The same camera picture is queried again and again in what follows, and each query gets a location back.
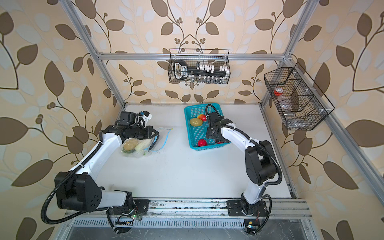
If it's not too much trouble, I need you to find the red tomato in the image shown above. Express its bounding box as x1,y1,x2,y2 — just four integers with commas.
198,139,208,147

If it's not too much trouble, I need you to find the yellow potato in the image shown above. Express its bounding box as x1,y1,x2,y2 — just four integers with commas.
123,139,139,153
190,118,203,127

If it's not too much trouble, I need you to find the clear zip top bag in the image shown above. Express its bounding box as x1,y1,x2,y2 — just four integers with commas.
120,128,173,159

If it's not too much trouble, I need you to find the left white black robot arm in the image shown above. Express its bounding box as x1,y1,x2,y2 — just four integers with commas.
41,111,159,225

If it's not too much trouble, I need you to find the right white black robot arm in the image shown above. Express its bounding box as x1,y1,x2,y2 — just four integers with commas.
206,112,283,216

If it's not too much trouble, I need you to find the red yellow mango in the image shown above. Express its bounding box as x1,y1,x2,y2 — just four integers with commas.
197,114,207,122

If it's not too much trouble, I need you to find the teal plastic basket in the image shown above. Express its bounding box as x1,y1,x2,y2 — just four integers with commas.
184,104,229,151

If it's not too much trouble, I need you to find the red capped bottle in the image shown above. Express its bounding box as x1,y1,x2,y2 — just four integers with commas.
274,88,290,102

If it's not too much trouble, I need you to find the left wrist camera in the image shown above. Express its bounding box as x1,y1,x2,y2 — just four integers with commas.
139,111,152,121

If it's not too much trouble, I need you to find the back black wire basket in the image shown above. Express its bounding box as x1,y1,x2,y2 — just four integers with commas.
168,48,231,86

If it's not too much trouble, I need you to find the black wire basket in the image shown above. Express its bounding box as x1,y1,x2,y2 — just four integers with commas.
168,48,231,86
264,63,335,131

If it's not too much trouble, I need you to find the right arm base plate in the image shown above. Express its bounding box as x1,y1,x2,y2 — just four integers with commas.
226,200,268,218

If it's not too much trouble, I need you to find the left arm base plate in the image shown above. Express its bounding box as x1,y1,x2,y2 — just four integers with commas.
108,199,150,216

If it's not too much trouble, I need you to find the right black wire basket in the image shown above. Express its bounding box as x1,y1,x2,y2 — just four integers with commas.
264,63,335,131

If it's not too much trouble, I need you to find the aluminium front rail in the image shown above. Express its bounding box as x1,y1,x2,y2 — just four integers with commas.
64,197,313,220

